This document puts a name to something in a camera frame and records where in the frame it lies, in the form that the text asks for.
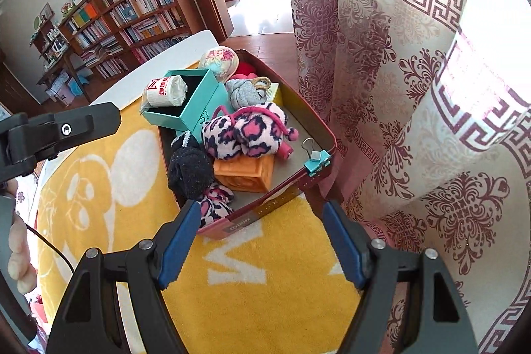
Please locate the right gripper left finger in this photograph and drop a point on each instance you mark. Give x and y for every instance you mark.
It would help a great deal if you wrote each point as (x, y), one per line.
(89, 318)

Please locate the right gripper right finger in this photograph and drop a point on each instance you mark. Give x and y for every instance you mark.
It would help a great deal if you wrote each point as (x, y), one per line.
(434, 317)

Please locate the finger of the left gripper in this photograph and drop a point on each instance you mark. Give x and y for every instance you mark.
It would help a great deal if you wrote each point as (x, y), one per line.
(57, 132)

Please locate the white red tissue roll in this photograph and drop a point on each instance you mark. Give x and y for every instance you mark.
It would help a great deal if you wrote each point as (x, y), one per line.
(168, 91)

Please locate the black fuzzy sock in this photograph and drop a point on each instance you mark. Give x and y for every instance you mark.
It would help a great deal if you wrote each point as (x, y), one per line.
(190, 169)

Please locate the teal box base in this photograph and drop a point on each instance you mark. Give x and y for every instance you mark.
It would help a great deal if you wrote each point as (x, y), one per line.
(166, 117)

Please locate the teal box lid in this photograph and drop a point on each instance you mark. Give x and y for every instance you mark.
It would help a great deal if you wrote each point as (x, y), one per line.
(213, 105)

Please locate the floral cream sock ball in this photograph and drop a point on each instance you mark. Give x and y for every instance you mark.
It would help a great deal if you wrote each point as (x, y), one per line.
(222, 61)

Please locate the grey sock ball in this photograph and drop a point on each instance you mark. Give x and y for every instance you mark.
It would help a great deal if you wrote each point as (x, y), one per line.
(247, 92)

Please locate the orange rubber cube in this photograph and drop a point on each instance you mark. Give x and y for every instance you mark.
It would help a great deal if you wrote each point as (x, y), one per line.
(246, 174)

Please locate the leopard print plush pouch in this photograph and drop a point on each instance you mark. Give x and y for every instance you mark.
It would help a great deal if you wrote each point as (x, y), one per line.
(253, 131)

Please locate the wooden desk with clutter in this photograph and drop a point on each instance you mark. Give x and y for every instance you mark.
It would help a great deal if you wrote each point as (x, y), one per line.
(52, 71)

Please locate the person's left hand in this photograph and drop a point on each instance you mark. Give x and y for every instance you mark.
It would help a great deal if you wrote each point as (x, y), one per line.
(19, 265)

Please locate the wooden bookshelf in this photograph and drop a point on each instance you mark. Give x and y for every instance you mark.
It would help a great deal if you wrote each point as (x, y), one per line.
(113, 37)

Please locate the yellow white blanket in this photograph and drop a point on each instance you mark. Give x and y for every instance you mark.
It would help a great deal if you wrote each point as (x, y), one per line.
(274, 286)

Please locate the pink knot toy in box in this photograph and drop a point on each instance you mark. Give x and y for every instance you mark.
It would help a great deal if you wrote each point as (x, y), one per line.
(244, 71)

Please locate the small pale green carton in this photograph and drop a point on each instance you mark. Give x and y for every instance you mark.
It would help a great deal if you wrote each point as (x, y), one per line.
(274, 94)

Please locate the teal binder clip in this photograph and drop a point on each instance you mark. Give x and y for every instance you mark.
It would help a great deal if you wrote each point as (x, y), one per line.
(318, 159)

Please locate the red tin box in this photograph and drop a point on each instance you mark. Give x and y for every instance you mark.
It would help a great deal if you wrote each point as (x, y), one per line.
(290, 177)

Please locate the patterned purple curtain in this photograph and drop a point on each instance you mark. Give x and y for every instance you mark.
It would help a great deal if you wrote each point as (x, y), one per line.
(429, 101)

